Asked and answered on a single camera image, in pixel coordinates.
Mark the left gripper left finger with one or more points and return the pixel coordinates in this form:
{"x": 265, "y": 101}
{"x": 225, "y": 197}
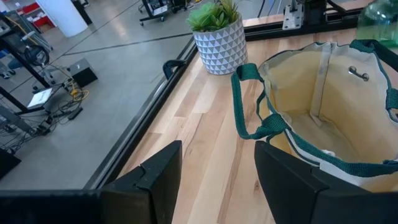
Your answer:
{"x": 149, "y": 193}

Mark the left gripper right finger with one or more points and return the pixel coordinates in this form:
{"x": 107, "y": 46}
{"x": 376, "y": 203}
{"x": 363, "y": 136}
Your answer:
{"x": 295, "y": 193}

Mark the cream canvas green-trimmed gardening bag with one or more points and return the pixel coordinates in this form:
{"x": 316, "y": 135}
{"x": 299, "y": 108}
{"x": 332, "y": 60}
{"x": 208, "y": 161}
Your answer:
{"x": 335, "y": 99}

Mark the green spray bottle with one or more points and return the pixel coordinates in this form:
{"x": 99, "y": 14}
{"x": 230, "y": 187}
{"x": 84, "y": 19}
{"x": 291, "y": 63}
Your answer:
{"x": 377, "y": 21}

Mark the black box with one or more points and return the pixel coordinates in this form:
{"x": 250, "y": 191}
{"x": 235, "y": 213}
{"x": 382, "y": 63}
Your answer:
{"x": 82, "y": 73}

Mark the white paper sheet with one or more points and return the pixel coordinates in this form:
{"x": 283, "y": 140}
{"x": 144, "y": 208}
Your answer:
{"x": 39, "y": 98}

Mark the succulent in white patterned pot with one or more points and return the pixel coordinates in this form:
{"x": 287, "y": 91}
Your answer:
{"x": 220, "y": 46}

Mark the black equipment rack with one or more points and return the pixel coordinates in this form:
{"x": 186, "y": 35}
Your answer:
{"x": 34, "y": 56}

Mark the black wheeled cart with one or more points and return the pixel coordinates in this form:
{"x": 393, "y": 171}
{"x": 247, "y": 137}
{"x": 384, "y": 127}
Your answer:
{"x": 155, "y": 9}

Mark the white round pillar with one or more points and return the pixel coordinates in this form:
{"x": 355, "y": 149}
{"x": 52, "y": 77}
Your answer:
{"x": 62, "y": 15}

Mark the red storage bins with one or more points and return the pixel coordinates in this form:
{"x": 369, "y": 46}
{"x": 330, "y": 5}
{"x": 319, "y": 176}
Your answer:
{"x": 34, "y": 15}

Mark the black metal table frame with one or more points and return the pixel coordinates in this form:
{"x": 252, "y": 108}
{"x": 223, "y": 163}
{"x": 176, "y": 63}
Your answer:
{"x": 133, "y": 137}

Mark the black frame clamp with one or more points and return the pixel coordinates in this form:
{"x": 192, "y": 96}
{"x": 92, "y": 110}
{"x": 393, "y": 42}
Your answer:
{"x": 172, "y": 66}

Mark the silver mounting bracket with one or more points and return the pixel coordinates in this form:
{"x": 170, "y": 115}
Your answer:
{"x": 292, "y": 15}

